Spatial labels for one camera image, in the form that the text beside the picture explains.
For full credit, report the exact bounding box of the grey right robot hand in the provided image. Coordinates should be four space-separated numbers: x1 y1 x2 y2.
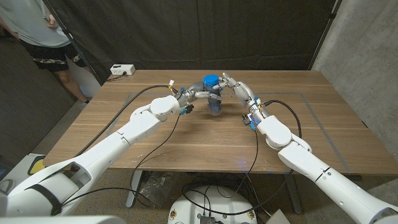
217 72 261 111

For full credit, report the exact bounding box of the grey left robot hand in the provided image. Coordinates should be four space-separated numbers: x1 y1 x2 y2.
181 82 223 106

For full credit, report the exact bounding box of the blue bottle cap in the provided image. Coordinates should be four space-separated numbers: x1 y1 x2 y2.
203 74 220 87

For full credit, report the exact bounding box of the clear bottle with black label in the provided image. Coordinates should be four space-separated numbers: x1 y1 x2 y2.
205 84 223 116

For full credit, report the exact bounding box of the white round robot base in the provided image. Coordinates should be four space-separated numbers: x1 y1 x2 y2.
167 185 258 224

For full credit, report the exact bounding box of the white power strip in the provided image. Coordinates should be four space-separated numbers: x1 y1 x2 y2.
109 64 136 77

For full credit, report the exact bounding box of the clear plastic bag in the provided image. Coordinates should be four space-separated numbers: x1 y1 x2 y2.
138 170 180 208

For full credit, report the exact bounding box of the black backdrop stand pole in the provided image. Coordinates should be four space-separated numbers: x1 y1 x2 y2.
307 0 343 72
42 0 104 85

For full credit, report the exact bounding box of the grey tape outline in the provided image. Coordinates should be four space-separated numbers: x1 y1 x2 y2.
90 91 352 174

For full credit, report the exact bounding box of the grey table leg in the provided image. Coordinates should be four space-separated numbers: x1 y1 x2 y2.
284 174 304 215
125 170 144 208

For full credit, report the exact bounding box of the white flat panel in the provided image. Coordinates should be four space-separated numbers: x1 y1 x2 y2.
265 210 292 224

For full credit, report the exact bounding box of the person in grey shirt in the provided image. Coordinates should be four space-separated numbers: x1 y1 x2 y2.
0 0 91 104

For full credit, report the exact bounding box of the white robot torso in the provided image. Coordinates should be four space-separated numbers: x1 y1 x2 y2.
0 215 127 224

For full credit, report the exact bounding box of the white mat with yellow print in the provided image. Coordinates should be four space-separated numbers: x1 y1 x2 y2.
0 152 68 197

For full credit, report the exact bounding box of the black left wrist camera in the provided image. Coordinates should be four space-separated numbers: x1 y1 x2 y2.
179 104 195 116

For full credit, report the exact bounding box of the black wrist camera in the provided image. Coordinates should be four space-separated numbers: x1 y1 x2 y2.
179 104 195 116
242 113 258 131

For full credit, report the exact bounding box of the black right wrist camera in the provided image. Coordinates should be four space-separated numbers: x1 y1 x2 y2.
242 113 258 131

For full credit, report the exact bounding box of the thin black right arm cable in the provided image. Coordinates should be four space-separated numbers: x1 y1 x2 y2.
216 129 259 198

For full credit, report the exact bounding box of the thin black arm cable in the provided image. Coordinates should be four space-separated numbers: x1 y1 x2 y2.
216 129 259 198
60 114 181 208

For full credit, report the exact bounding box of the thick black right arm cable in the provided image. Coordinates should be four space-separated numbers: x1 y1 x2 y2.
182 99 302 217

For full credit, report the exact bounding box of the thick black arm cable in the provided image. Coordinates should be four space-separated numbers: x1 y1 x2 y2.
182 99 302 217
76 84 180 156

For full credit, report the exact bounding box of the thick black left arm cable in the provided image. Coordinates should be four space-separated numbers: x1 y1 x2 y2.
76 84 180 156

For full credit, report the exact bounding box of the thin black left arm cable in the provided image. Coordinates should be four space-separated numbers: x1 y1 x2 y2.
60 114 181 208

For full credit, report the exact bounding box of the black power strip cable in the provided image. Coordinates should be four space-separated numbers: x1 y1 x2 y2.
106 72 127 82

